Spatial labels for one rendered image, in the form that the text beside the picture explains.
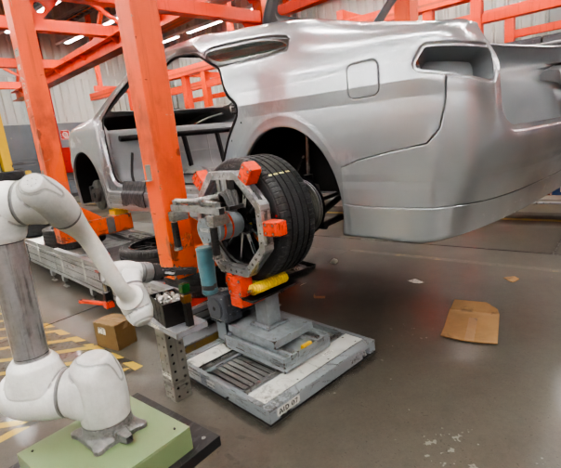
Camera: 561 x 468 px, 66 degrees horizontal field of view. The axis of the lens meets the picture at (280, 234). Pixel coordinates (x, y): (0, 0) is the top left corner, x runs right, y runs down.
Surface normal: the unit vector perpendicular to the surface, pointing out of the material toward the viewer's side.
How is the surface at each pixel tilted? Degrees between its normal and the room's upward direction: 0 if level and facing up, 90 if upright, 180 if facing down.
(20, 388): 86
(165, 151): 90
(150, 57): 90
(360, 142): 90
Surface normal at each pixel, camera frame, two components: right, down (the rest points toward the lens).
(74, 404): -0.07, 0.19
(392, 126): -0.71, 0.23
